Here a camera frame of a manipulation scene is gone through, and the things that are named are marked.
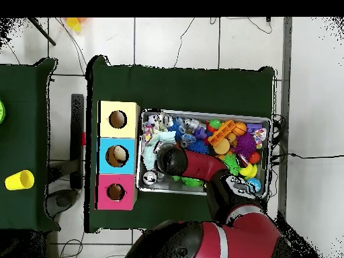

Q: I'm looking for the mint green cloth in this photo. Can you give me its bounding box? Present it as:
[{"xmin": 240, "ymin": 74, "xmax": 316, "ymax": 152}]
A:
[{"xmin": 141, "ymin": 130, "xmax": 177, "ymax": 173}]

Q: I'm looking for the colourful polka-dot cloth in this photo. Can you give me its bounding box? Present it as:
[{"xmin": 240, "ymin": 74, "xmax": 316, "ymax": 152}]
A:
[{"xmin": 142, "ymin": 122, "xmax": 155, "ymax": 143}]

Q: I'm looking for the wooden box with three holes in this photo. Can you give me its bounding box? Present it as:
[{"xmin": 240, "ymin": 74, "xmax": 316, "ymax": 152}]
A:
[{"xmin": 95, "ymin": 100, "xmax": 141, "ymax": 211}]

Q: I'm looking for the shallow metal mesh bin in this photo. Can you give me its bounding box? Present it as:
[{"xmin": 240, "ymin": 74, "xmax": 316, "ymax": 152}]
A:
[{"xmin": 135, "ymin": 108, "xmax": 272, "ymax": 200}]

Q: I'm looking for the orange plastic building block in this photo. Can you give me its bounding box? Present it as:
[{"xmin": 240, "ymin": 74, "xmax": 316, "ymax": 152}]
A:
[{"xmin": 208, "ymin": 120, "xmax": 236, "ymax": 146}]

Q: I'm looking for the dark green table cloth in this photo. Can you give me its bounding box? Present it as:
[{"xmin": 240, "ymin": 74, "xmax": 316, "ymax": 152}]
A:
[
  {"xmin": 85, "ymin": 54, "xmax": 275, "ymax": 239},
  {"xmin": 0, "ymin": 57, "xmax": 60, "ymax": 232}
]

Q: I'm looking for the green tentacle puffer ball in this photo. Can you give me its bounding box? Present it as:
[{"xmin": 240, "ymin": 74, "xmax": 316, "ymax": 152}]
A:
[{"xmin": 222, "ymin": 153, "xmax": 241, "ymax": 176}]

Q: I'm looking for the orange basketball toy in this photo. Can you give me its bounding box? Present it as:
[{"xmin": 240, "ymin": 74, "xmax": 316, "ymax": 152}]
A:
[{"xmin": 231, "ymin": 121, "xmax": 247, "ymax": 137}]

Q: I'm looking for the purple spiky ball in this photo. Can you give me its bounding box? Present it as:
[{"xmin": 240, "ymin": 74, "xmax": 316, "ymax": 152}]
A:
[{"xmin": 232, "ymin": 132, "xmax": 257, "ymax": 158}]

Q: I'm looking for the blue globe ball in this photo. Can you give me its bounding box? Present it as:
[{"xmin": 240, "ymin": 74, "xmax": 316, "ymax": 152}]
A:
[{"xmin": 247, "ymin": 177, "xmax": 262, "ymax": 193}]

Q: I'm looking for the black flat panel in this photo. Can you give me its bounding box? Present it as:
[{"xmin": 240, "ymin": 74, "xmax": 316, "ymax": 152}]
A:
[{"xmin": 70, "ymin": 93, "xmax": 85, "ymax": 190}]

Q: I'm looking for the yellow plastic cup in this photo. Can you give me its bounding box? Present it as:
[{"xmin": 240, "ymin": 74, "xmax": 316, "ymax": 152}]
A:
[
  {"xmin": 4, "ymin": 169, "xmax": 35, "ymax": 191},
  {"xmin": 65, "ymin": 17, "xmax": 82, "ymax": 34}
]

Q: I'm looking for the black rod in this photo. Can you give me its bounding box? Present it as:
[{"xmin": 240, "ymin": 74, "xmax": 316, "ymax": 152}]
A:
[{"xmin": 28, "ymin": 17, "xmax": 57, "ymax": 46}]

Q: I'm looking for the black cable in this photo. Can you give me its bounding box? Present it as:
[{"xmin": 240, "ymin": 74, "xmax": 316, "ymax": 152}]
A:
[{"xmin": 271, "ymin": 152, "xmax": 344, "ymax": 160}]

